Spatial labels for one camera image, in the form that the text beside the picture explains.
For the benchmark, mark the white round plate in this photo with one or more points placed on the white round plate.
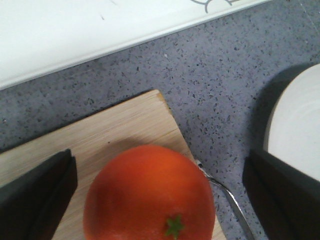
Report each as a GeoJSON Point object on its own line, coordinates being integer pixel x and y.
{"type": "Point", "coordinates": [293, 130]}

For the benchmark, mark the metal cutting board handle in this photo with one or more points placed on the metal cutting board handle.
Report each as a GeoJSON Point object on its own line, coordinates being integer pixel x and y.
{"type": "Point", "coordinates": [232, 201]}

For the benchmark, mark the white rectangular tray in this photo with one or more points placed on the white rectangular tray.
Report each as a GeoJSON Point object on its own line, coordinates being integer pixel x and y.
{"type": "Point", "coordinates": [39, 37]}

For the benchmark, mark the wooden cutting board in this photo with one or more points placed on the wooden cutting board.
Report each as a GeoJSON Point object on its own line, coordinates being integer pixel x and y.
{"type": "Point", "coordinates": [95, 141]}

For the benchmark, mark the orange mandarin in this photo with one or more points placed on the orange mandarin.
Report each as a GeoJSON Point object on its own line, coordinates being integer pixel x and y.
{"type": "Point", "coordinates": [149, 193]}

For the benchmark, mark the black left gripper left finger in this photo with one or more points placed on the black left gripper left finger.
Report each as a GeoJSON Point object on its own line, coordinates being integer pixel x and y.
{"type": "Point", "coordinates": [32, 206]}

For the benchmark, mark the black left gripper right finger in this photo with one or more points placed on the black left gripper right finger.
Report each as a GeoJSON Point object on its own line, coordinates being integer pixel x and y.
{"type": "Point", "coordinates": [285, 200]}

